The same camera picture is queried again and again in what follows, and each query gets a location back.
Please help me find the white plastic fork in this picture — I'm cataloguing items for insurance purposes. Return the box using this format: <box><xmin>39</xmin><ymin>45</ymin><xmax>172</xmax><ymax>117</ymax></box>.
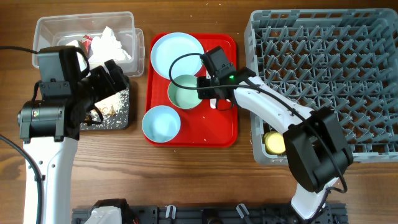
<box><xmin>210</xmin><ymin>98</ymin><xmax>218</xmax><ymax>109</ymax></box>

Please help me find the small green bowl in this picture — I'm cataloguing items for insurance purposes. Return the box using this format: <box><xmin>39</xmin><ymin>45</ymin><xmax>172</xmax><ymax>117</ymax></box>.
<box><xmin>168</xmin><ymin>75</ymin><xmax>202</xmax><ymax>110</ymax></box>

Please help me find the white paper napkin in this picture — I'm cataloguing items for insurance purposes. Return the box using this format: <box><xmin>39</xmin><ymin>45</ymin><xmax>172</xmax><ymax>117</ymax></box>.
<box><xmin>67</xmin><ymin>27</ymin><xmax>132</xmax><ymax>63</ymax></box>

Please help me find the red snack wrapper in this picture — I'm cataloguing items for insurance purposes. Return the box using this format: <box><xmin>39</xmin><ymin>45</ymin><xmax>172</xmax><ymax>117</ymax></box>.
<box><xmin>81</xmin><ymin>35</ymin><xmax>93</xmax><ymax>53</ymax></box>

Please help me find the large light blue plate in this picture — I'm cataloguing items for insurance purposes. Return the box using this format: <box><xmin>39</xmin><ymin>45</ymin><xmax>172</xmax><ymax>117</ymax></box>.
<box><xmin>150</xmin><ymin>32</ymin><xmax>204</xmax><ymax>79</ymax></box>

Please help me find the light blue bowl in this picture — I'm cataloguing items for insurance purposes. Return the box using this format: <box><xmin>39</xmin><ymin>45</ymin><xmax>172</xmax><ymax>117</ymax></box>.
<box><xmin>142</xmin><ymin>105</ymin><xmax>181</xmax><ymax>143</ymax></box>

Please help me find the yellow plastic cup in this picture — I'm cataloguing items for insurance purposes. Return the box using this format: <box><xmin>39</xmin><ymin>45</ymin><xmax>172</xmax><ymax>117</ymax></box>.
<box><xmin>264</xmin><ymin>131</ymin><xmax>285</xmax><ymax>154</ymax></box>

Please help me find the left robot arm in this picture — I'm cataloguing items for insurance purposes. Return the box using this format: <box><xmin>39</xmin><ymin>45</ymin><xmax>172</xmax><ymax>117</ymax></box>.
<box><xmin>17</xmin><ymin>45</ymin><xmax>129</xmax><ymax>223</ymax></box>

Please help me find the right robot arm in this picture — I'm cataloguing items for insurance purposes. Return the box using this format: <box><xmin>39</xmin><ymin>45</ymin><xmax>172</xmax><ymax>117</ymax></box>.
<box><xmin>197</xmin><ymin>47</ymin><xmax>354</xmax><ymax>222</ymax></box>

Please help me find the clear plastic waste bin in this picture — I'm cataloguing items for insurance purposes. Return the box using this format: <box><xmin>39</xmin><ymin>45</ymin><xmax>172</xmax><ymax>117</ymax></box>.
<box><xmin>32</xmin><ymin>11</ymin><xmax>145</xmax><ymax>77</ymax></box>

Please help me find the grey dishwasher rack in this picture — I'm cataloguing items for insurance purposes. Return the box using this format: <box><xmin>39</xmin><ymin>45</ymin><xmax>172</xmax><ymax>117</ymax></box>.
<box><xmin>244</xmin><ymin>8</ymin><xmax>397</xmax><ymax>163</ymax></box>

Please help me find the black plastic tray bin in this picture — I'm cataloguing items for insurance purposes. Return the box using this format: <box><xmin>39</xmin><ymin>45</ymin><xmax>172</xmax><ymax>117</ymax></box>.
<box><xmin>79</xmin><ymin>76</ymin><xmax>131</xmax><ymax>131</ymax></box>

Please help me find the food scraps and rice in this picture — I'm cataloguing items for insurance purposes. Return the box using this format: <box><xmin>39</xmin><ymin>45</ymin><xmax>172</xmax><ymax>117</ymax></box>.
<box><xmin>81</xmin><ymin>88</ymin><xmax>130</xmax><ymax>127</ymax></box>

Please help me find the red serving tray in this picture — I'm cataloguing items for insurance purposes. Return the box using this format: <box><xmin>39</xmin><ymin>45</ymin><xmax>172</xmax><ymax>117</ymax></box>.
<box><xmin>144</xmin><ymin>32</ymin><xmax>238</xmax><ymax>147</ymax></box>

